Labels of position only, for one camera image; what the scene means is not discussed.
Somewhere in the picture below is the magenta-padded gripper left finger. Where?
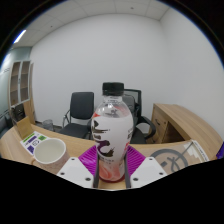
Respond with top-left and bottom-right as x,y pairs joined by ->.
57,145 -> 101,190

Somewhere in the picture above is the black mesh office chair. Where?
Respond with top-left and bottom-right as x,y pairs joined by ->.
122,88 -> 157,144

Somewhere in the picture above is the wooden side desk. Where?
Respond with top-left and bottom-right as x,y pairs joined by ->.
146,103 -> 224,161

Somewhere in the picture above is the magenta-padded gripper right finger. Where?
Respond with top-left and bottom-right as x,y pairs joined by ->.
123,145 -> 168,190

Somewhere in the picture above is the white patterned mug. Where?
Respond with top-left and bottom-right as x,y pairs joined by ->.
31,137 -> 71,175

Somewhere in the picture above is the black box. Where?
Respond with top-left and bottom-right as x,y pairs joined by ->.
11,103 -> 26,123

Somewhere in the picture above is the black visitor chair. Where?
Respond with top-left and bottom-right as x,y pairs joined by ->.
59,91 -> 95,139

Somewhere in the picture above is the clear drink bottle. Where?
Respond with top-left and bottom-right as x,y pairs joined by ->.
90,81 -> 134,183

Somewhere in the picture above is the grey backpack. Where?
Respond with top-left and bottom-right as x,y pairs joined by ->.
123,94 -> 136,117

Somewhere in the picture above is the wooden shelf unit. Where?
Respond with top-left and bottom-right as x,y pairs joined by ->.
8,59 -> 36,126

